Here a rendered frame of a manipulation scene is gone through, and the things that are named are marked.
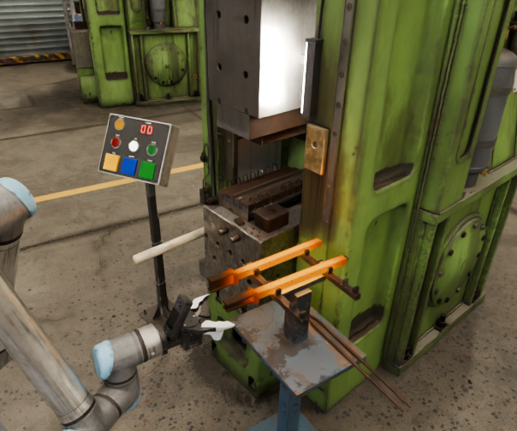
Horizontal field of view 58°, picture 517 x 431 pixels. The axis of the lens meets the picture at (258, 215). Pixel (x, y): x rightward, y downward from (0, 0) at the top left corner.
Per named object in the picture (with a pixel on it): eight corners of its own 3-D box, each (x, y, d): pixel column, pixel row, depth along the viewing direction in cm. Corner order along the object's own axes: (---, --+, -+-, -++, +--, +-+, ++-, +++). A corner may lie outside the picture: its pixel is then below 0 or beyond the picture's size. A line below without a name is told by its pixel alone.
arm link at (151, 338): (133, 321, 126) (147, 345, 119) (151, 315, 129) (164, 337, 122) (137, 346, 131) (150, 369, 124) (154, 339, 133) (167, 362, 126)
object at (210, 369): (231, 429, 211) (231, 428, 211) (163, 355, 248) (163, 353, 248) (293, 384, 234) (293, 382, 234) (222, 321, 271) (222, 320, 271)
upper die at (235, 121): (249, 140, 174) (249, 115, 169) (216, 126, 187) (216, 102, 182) (324, 118, 199) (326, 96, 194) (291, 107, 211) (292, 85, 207)
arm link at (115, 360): (92, 366, 125) (86, 339, 120) (137, 348, 131) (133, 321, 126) (103, 391, 119) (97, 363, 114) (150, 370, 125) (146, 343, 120)
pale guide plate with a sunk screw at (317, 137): (321, 175, 169) (325, 130, 160) (303, 168, 174) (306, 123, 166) (324, 174, 170) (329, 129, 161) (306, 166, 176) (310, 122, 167)
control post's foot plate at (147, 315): (157, 333, 262) (155, 321, 257) (137, 313, 276) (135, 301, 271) (188, 316, 274) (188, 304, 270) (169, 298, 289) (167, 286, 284)
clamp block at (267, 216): (268, 234, 184) (268, 220, 181) (253, 225, 190) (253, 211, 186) (289, 224, 191) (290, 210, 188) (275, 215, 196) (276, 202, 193)
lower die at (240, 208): (247, 221, 192) (248, 203, 188) (218, 203, 205) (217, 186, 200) (317, 192, 216) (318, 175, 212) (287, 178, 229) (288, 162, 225)
